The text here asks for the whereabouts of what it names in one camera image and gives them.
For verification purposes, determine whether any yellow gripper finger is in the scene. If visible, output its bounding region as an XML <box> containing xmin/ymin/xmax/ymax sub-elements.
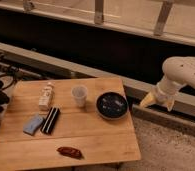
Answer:
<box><xmin>140</xmin><ymin>92</ymin><xmax>156</xmax><ymax>108</ymax></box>
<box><xmin>166</xmin><ymin>100</ymin><xmax>174</xmax><ymax>111</ymax></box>

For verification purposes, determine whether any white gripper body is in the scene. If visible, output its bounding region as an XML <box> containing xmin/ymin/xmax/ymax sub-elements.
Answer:
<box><xmin>155</xmin><ymin>79</ymin><xmax>181</xmax><ymax>104</ymax></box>

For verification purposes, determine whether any dark ceramic bowl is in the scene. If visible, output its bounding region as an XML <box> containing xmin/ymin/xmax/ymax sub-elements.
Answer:
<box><xmin>96</xmin><ymin>92</ymin><xmax>128</xmax><ymax>120</ymax></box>

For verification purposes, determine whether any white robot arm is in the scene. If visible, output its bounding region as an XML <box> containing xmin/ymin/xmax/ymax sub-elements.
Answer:
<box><xmin>140</xmin><ymin>56</ymin><xmax>195</xmax><ymax>111</ymax></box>

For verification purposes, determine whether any translucent plastic cup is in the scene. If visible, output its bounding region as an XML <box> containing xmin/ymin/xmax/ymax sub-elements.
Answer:
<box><xmin>71</xmin><ymin>85</ymin><xmax>87</xmax><ymax>107</ymax></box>

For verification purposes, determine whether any black striped box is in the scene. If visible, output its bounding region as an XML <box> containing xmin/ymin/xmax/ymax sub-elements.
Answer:
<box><xmin>41</xmin><ymin>107</ymin><xmax>60</xmax><ymax>134</ymax></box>

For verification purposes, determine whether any small white bottle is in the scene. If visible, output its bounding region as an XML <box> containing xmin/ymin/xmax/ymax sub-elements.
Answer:
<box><xmin>38</xmin><ymin>82</ymin><xmax>54</xmax><ymax>110</ymax></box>

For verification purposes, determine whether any blue sponge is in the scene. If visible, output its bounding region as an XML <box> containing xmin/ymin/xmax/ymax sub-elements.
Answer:
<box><xmin>23</xmin><ymin>115</ymin><xmax>44</xmax><ymax>135</ymax></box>

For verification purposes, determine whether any metal railing frame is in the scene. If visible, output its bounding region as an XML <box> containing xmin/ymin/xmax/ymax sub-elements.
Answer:
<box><xmin>0</xmin><ymin>0</ymin><xmax>195</xmax><ymax>46</ymax></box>

